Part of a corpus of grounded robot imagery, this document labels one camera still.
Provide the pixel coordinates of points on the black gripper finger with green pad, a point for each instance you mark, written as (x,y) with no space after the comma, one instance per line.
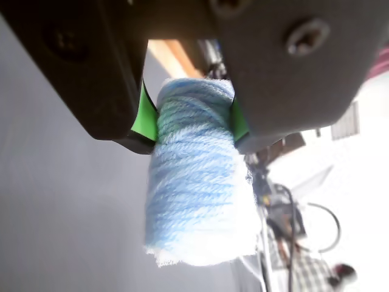
(91,76)
(288,91)

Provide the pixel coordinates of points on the light blue yarn-wrapped block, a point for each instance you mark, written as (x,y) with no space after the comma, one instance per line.
(194,182)

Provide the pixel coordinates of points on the wooden strip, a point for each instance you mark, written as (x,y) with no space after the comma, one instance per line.
(176,57)

